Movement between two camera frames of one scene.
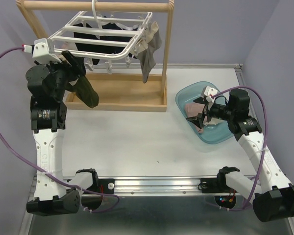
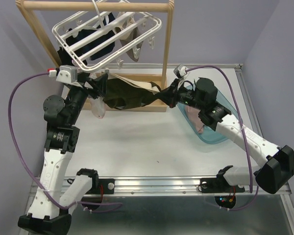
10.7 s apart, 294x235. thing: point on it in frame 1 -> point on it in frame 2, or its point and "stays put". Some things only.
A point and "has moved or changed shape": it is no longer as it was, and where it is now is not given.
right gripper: [197, 120] -> [170, 96]
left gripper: [75, 70] -> [99, 84]
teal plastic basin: [215, 133] stays put
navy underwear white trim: [118, 49] -> [108, 18]
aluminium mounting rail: [152, 185] stays put
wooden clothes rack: [116, 92] stays put
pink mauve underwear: [192, 109] stays put
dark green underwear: [85, 92] has moved or changed shape
